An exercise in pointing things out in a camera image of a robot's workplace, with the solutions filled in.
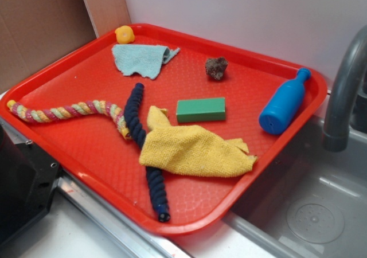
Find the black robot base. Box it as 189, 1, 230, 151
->
1, 128, 61, 247

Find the yellow cloth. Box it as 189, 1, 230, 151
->
139, 105, 257, 178

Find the light blue cloth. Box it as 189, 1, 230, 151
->
112, 44, 181, 80

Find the green rectangular block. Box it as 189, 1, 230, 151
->
176, 97, 226, 123

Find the red plastic tray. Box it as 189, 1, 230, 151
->
1, 24, 327, 236

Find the brown rock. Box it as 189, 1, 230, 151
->
205, 57, 228, 81

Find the small yellow rubber duck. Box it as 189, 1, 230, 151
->
115, 25, 135, 44

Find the blue plastic bottle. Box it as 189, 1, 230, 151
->
259, 68, 311, 135

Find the grey sink basin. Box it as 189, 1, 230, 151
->
223, 117, 367, 258

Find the grey faucet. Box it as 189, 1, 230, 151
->
322, 26, 366, 152

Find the brown cardboard panel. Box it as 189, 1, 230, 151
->
1, 0, 131, 92

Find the navy blue twisted rope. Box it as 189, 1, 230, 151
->
123, 82, 171, 223

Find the multicolour twisted rope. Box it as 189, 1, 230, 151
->
6, 99, 132, 140

